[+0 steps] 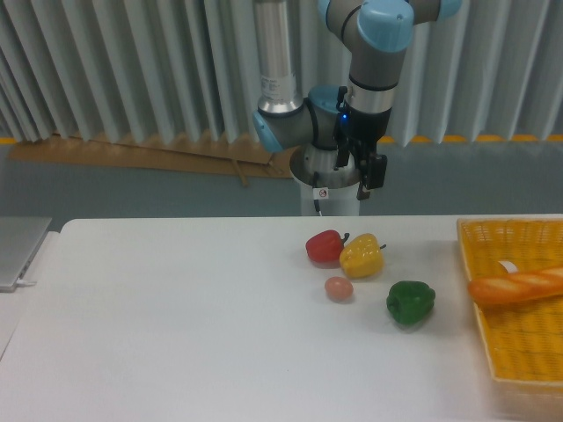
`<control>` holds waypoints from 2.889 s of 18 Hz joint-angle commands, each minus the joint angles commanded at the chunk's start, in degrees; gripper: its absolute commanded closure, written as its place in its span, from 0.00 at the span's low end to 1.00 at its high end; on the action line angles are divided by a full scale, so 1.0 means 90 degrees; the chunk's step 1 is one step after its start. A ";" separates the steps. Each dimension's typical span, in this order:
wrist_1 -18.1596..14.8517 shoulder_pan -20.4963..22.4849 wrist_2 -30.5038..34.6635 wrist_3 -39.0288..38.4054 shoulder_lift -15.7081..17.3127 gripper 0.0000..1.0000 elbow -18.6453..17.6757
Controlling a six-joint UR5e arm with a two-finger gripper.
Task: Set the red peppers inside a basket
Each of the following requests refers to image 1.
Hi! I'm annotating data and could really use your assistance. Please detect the brown cardboard sheet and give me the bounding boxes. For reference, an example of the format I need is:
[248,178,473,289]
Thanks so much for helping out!
[8,130,292,186]

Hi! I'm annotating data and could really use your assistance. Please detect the red bell pepper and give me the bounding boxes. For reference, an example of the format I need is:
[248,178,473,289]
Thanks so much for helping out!
[305,229,349,263]

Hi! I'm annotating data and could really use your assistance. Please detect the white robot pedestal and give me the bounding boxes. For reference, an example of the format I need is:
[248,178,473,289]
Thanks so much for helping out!
[289,145,360,216]

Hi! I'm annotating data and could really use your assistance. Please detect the yellow bell pepper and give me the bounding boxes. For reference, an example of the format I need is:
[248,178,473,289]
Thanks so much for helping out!
[339,233,384,279]

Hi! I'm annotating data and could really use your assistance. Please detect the green bell pepper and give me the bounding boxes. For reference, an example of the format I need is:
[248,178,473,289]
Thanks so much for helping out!
[386,280,435,326]

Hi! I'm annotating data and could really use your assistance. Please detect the white paper tag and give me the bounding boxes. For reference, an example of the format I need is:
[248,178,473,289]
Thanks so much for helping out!
[499,260,519,273]

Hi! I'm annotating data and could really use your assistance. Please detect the baguette bread loaf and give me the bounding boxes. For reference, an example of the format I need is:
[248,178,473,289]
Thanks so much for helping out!
[467,266,562,305]

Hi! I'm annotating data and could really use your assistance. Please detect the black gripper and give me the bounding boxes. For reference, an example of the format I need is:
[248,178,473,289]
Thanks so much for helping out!
[334,107,391,200]

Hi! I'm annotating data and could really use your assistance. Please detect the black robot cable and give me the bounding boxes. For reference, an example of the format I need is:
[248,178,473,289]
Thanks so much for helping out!
[312,171,325,217]

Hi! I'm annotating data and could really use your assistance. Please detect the brown egg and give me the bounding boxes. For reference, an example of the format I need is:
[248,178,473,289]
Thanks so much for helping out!
[325,277,354,302]

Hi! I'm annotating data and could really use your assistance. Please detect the yellow woven basket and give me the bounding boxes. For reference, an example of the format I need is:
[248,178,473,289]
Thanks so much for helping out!
[457,217,562,389]

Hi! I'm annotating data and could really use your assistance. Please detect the silver laptop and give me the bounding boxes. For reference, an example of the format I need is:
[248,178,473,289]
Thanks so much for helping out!
[1,216,52,293]

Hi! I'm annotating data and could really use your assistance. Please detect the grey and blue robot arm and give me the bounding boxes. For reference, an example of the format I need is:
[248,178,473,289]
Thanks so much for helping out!
[252,1,461,200]

